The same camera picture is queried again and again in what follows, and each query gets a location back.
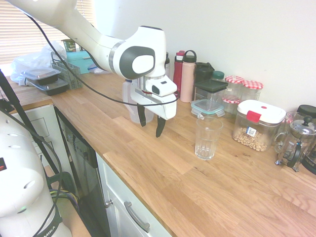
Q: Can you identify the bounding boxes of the clear glass tumbler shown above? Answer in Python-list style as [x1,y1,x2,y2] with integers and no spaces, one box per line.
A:
[195,116,224,161]

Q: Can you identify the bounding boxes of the black takeout container clear lid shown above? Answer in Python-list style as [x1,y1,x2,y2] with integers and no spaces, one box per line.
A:
[20,68,61,86]
[29,79,70,97]

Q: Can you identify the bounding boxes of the silver bar drawer handle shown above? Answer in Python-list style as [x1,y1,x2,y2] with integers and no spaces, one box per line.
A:
[123,200,151,233]

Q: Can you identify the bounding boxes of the black dishwasher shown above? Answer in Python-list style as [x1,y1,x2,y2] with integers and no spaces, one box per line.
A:
[54,106,112,237]

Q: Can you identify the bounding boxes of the glass jar black lid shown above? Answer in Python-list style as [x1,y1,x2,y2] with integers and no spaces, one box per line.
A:
[295,104,316,120]

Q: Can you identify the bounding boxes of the green yogurt cup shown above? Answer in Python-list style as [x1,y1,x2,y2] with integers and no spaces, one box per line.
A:
[61,39,78,53]

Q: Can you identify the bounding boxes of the black cable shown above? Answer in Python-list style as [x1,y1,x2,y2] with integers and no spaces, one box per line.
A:
[0,108,63,237]
[22,11,179,104]

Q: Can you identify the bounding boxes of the jar with green lid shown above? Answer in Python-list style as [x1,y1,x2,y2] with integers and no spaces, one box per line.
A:
[211,71,226,82]

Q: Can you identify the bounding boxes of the multicolour wire bundle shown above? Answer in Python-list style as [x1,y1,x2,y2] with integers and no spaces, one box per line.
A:
[48,188,81,211]

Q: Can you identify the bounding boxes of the white cabinet with drawer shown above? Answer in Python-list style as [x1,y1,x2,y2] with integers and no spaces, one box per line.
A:
[95,152,174,237]

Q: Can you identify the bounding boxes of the glass food container teal lid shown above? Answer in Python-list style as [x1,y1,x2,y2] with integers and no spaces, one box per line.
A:
[190,98,226,118]

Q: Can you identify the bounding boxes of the clear zip plastic bag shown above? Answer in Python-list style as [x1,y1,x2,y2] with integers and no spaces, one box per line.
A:
[88,63,106,75]

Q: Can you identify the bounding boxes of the small jar red checkered lid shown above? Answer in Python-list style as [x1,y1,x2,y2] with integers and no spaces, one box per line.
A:
[221,95,241,119]

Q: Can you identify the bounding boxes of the white plastic bag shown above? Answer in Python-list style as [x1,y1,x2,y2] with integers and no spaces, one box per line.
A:
[9,40,68,86]

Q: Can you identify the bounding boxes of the black shaker bottle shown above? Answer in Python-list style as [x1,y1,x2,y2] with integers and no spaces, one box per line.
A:
[195,62,215,82]

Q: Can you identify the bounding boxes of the white panelled cabinet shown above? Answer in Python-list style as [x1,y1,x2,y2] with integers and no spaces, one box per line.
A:
[10,103,75,189]

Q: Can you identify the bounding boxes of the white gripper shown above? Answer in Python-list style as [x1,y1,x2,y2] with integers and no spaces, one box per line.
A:
[130,86,178,138]

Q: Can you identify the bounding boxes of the glass jar red checkered lid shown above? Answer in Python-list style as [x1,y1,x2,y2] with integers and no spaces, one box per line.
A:
[241,79,264,102]
[224,75,245,99]

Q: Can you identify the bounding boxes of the dark bottle white label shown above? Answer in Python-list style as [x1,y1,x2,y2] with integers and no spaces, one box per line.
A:
[164,51,171,78]

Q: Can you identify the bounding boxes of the red water bottle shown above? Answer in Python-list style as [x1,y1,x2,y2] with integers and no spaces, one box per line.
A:
[173,50,186,95]

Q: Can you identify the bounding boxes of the teal bread box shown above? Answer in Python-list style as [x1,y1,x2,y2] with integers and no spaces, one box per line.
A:
[66,48,100,75]

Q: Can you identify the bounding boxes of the glass french press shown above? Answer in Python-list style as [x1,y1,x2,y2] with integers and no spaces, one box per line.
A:
[275,115,316,172]

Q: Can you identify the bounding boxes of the square canister black lid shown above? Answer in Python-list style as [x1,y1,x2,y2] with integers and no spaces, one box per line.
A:
[194,79,229,102]

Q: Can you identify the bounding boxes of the pink water bottle black cap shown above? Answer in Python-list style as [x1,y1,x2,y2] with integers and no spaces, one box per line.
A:
[180,50,198,103]

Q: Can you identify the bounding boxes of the black camera stand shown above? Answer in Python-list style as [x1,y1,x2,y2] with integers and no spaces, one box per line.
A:
[0,69,61,175]

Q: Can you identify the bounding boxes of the translucent plastic pitcher blue lid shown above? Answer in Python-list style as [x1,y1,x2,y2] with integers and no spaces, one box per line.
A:
[122,79,154,124]

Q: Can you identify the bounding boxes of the grey cutlery basket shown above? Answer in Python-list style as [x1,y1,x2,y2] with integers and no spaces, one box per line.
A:
[50,52,84,90]

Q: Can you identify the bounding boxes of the beige window blinds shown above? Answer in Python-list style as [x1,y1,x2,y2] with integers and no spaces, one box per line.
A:
[0,0,97,65]

